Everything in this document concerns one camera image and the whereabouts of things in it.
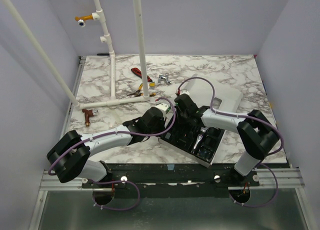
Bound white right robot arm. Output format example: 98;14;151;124
174;93;284;186

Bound chrome faucet fitting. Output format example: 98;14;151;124
158;72;172;85

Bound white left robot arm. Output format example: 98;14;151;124
46;103;174;188

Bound brown garden faucet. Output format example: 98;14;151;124
82;109;99;127

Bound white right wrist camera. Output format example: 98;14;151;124
175;89;190;97

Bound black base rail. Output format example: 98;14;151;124
82;163;260;198

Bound white hair clipper kit box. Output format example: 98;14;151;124
159;74;243;167

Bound white PVC pipe frame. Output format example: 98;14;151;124
1;0;150;109

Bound orange faucet on pipe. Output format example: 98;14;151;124
74;14;94;28

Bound yellow handled pliers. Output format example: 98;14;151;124
127;83;144;97

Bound red black utility knife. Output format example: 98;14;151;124
130;67;153;83

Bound yellow wire brush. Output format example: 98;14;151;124
148;82;156;89

